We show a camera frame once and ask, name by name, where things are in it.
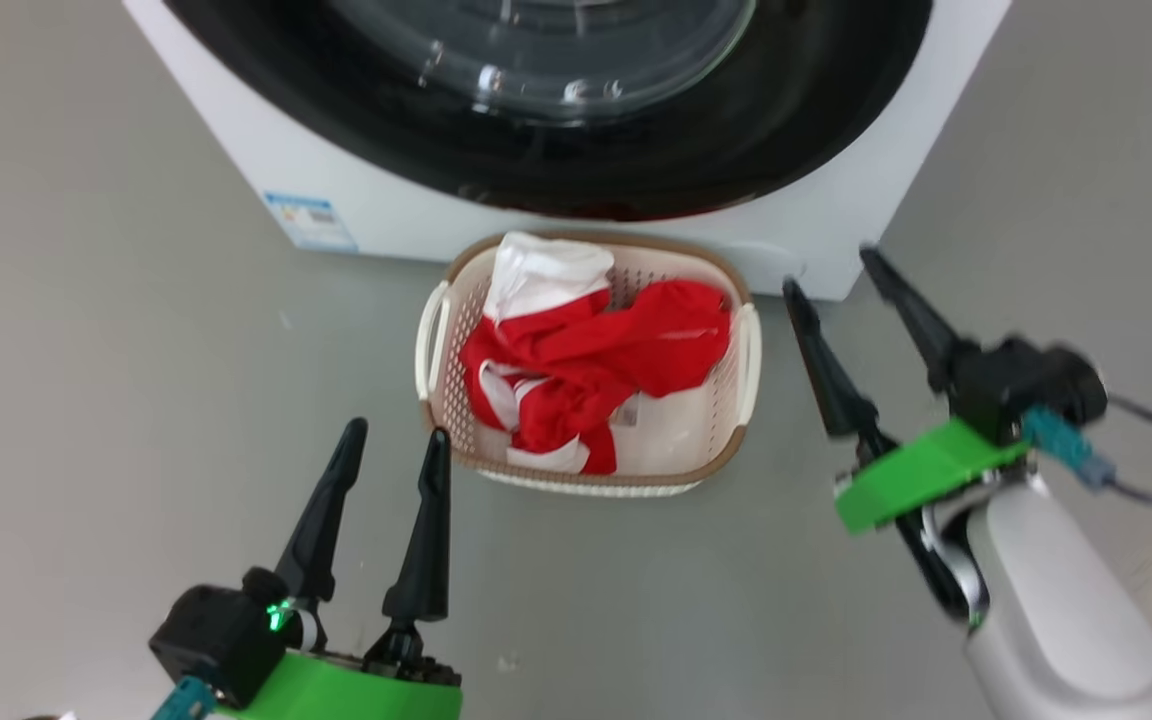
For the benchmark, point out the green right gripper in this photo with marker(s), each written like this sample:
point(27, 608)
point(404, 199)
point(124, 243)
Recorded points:
point(926, 470)

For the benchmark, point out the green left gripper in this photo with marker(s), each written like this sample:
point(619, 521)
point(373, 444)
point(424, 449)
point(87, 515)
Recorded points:
point(356, 690)

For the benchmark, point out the black washing machine door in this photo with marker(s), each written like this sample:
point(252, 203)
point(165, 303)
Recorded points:
point(836, 120)

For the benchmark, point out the red and white garment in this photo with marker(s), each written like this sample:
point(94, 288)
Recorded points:
point(586, 350)

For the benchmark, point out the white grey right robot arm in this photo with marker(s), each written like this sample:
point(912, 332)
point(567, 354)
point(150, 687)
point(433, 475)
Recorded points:
point(1066, 620)

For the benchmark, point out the cream laundry basket brown rim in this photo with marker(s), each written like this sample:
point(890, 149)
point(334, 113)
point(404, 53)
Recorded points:
point(446, 400)

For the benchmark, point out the white front-load washing machine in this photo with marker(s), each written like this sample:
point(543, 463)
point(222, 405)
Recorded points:
point(386, 200)

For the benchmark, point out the paper product label sticker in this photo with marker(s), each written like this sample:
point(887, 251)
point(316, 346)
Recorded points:
point(626, 410)

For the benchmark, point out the blue energy label sticker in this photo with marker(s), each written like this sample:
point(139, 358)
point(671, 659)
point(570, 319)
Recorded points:
point(311, 222)

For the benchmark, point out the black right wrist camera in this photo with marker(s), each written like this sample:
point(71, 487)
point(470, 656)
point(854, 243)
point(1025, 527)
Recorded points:
point(1021, 385)

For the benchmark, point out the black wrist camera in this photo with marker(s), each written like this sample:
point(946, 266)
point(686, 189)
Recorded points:
point(1021, 385)
point(221, 640)

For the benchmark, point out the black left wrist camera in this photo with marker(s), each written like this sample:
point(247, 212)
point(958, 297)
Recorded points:
point(221, 640)

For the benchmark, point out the teal right camera connector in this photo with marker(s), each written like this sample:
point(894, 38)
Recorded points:
point(1066, 448)

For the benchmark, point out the teal camera connector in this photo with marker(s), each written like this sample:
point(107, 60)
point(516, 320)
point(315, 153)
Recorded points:
point(181, 702)
point(1066, 448)

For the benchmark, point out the teal left camera connector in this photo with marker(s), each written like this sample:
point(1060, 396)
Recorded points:
point(181, 702)

